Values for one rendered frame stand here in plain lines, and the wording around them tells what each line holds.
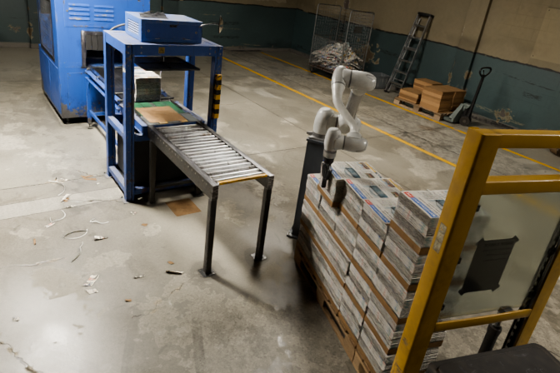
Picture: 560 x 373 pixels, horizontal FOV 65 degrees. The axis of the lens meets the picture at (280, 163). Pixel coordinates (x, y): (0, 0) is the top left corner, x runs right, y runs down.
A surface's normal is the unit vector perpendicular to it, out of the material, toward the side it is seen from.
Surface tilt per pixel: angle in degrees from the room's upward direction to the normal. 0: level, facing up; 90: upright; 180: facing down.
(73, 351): 0
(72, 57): 90
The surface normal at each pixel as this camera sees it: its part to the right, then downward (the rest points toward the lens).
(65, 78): 0.57, 0.40
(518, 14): -0.81, 0.13
